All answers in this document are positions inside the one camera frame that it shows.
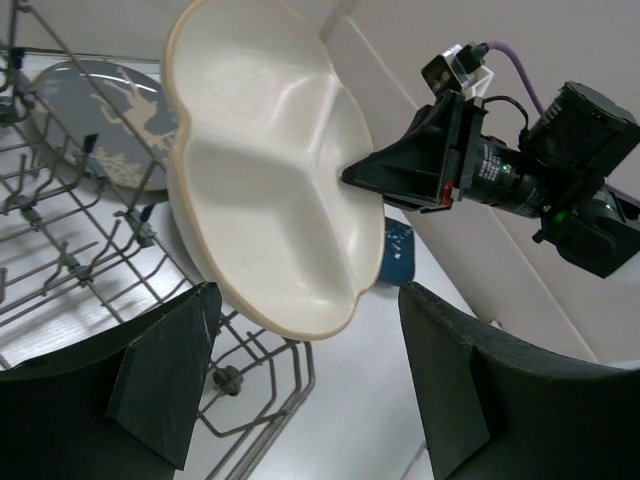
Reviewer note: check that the grey wire dish rack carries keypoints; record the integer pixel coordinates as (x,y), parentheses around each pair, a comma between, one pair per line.
(84,280)

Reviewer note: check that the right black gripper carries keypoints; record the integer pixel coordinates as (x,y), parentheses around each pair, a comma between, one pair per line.
(444,157)

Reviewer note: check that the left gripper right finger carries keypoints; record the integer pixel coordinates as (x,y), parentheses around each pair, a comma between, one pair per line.
(494,406)

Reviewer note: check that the dark blue plate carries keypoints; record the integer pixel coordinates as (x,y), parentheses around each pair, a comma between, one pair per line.
(398,263)

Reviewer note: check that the cream three-section divided plate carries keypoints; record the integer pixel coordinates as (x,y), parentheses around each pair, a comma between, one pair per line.
(265,130)

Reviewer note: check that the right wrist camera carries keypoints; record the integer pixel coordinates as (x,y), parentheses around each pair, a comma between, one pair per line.
(459,69)

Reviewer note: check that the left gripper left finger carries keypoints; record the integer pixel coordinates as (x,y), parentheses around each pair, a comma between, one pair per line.
(123,400)

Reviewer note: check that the grey plate with deer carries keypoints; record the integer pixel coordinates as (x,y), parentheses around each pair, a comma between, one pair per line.
(124,108)

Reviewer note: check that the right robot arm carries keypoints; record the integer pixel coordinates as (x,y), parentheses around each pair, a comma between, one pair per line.
(557,173)

